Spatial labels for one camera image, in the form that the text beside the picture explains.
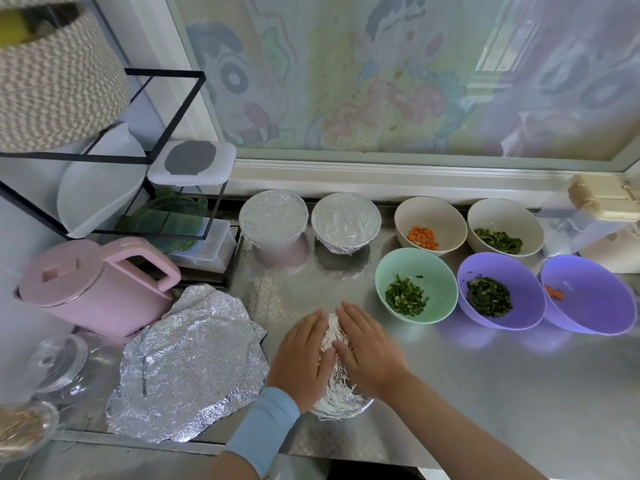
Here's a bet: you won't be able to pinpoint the person's left hand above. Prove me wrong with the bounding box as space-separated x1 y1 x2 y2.
265 311 339 414

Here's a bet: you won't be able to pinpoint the person's right hand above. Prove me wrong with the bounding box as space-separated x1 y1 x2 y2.
333 301 411 401

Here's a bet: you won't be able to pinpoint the foil-covered bowl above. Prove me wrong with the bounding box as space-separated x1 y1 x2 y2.
310 313 376 422
311 191 383 256
238 189 310 246

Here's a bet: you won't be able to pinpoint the mint green bowl chopped greens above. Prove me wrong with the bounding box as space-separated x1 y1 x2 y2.
375 247 460 326

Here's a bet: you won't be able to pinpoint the pink bowl with greens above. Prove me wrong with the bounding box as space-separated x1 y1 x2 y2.
250 239 309 268

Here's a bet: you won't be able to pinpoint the stack of aluminium foil sheets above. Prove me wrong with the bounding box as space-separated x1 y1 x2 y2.
106 283 271 444

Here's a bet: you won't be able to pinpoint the purple bowl chopped greens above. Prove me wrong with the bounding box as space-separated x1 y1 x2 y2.
457 251 548 332

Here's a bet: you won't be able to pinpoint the white bowl carrot pieces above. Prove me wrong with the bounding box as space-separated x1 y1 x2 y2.
394 195 468 257

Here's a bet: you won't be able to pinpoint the beige bowl with greens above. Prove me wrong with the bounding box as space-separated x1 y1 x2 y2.
466 199 546 259

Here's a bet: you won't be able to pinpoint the purple bowl carrot pieces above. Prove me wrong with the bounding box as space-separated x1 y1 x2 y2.
539 255 638 337

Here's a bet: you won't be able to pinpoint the person's right forearm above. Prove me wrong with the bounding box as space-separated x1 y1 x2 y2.
385 369 546 480

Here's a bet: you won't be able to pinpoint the stainless steel countertop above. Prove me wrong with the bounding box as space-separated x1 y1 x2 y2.
0 195 640 480

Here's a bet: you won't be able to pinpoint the light blue wristband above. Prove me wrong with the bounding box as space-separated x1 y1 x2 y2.
222 385 301 479

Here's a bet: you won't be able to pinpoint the clear plastic box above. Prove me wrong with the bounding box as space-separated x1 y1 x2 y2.
170 219 239 274

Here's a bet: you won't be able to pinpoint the pink electric kettle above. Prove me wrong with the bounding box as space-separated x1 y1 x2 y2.
15 237 183 341

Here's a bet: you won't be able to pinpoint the clear glass jar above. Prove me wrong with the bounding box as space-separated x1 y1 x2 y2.
25 333 91 394

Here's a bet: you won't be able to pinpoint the white plate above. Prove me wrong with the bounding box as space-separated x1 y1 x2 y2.
56 123 149 240

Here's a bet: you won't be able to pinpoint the window with cartoon film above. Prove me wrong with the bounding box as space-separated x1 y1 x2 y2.
125 0 640 206

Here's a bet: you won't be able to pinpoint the black metal rack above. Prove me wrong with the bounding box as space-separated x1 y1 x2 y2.
0 67 238 261

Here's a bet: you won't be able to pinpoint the yellow item in basket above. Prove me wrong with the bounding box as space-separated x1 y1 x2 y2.
0 7 31 48

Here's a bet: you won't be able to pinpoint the woven rope basket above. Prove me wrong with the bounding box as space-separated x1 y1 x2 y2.
0 7 131 154

